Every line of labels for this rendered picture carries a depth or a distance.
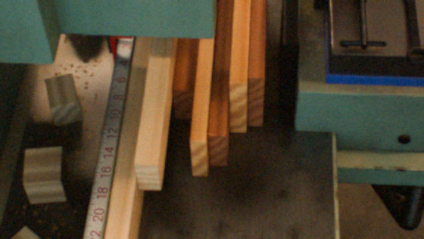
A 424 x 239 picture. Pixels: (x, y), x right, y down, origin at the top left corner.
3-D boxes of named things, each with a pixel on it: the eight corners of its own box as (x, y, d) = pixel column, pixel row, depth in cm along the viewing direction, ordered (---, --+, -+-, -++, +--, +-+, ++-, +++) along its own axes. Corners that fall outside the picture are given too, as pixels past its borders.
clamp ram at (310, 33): (356, 108, 80) (367, 47, 73) (279, 106, 80) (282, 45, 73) (352, 38, 85) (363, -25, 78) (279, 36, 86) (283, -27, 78)
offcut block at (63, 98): (83, 120, 92) (78, 101, 89) (55, 126, 91) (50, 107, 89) (76, 91, 94) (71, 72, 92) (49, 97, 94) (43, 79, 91)
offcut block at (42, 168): (68, 167, 88) (62, 145, 85) (67, 201, 86) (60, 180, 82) (32, 170, 88) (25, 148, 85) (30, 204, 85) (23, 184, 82)
